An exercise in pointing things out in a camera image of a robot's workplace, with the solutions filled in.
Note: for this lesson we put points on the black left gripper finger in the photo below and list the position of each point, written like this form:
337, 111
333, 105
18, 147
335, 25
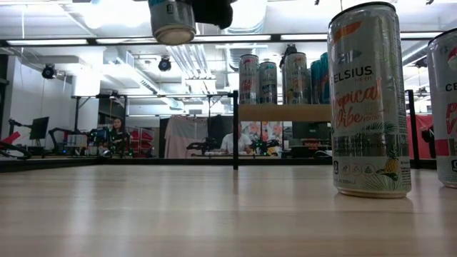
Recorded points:
214, 12

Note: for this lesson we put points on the Celsius Tropical Vibe can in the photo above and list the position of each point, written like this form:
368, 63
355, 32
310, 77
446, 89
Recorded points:
367, 142
296, 82

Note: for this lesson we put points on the black background robot arm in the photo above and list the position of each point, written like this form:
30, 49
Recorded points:
59, 137

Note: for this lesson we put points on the wooden shelf black legs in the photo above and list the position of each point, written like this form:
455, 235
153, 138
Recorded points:
285, 112

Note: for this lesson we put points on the black overhead beam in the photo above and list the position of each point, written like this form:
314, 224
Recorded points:
275, 37

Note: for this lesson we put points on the black monitor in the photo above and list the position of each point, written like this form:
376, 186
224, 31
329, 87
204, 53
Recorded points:
219, 128
40, 128
310, 130

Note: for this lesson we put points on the floral print cloth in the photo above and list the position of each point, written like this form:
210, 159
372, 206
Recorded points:
264, 130

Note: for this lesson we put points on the pink draped cloth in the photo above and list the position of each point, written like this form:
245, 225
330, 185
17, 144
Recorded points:
184, 137

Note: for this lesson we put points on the person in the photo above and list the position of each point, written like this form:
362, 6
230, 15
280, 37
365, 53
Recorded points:
233, 141
118, 137

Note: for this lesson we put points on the orange panel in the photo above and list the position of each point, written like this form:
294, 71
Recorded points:
416, 142

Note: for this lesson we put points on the black background table frame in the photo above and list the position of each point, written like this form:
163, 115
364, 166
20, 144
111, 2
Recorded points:
143, 95

